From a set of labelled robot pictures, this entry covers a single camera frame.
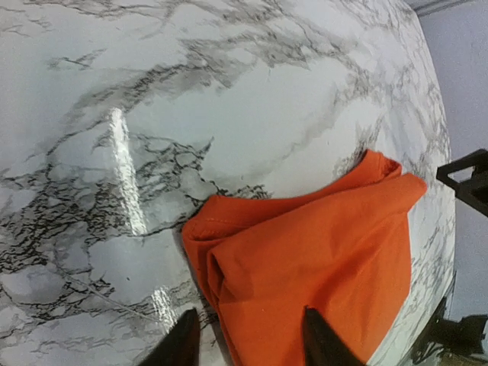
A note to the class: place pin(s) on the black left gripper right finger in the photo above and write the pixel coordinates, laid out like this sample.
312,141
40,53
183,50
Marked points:
321,345

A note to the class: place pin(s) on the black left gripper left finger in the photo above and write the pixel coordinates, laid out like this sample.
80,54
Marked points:
181,345

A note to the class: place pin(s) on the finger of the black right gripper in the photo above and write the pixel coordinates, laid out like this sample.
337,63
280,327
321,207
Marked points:
473,190

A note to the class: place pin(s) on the orange t-shirt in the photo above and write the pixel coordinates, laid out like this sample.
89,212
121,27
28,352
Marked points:
343,250

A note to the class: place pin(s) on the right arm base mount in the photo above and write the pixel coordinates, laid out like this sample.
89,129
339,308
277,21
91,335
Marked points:
446,341

